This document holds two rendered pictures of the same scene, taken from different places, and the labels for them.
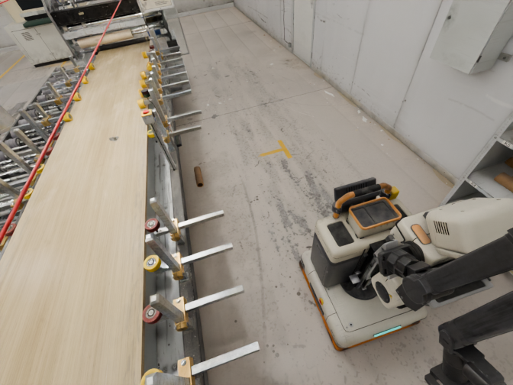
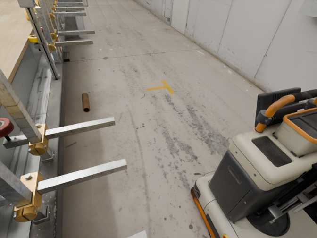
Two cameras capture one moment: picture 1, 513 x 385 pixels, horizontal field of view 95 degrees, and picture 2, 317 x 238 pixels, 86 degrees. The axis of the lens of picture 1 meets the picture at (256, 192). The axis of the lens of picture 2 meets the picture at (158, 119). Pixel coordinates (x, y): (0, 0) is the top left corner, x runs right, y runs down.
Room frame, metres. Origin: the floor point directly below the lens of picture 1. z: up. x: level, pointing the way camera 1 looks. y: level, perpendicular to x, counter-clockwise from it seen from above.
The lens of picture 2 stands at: (0.30, 0.16, 1.37)
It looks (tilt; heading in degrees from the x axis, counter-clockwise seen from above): 43 degrees down; 347
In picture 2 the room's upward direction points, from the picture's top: 4 degrees clockwise
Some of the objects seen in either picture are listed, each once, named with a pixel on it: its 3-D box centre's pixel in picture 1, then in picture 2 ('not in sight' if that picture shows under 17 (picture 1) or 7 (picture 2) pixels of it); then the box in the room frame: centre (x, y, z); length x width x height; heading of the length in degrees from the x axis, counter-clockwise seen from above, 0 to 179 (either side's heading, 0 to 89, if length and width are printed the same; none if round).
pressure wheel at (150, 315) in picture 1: (156, 315); not in sight; (0.35, 0.55, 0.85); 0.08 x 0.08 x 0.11
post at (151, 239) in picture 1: (169, 260); (8, 185); (0.58, 0.48, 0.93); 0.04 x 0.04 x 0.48; 10
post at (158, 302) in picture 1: (176, 315); not in sight; (0.33, 0.44, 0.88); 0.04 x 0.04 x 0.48; 10
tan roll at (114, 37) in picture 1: (119, 36); not in sight; (4.52, 1.74, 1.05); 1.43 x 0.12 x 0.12; 100
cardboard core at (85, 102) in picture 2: (198, 176); (85, 102); (2.12, 0.67, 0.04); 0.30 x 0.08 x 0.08; 10
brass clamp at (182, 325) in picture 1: (181, 314); not in sight; (0.35, 0.44, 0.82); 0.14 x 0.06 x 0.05; 10
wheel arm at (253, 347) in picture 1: (208, 364); not in sight; (0.14, 0.31, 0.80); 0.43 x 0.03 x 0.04; 100
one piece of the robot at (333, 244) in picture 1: (362, 246); (278, 170); (0.65, -0.60, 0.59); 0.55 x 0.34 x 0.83; 99
